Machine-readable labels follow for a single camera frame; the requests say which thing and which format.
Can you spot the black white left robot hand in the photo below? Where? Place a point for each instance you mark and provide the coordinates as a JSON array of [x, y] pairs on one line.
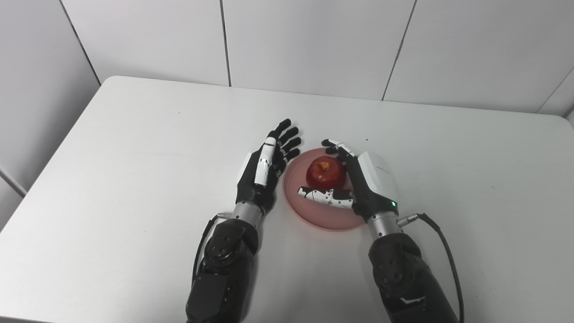
[[251, 190]]

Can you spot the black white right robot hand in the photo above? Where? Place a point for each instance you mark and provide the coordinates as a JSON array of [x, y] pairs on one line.
[[370, 193]]

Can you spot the pink round plate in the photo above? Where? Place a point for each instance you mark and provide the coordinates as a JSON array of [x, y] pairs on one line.
[[327, 217]]

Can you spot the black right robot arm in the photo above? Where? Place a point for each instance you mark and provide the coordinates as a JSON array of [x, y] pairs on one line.
[[399, 273]]

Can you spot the red apple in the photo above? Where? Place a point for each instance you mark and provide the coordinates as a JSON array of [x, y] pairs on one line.
[[325, 175]]

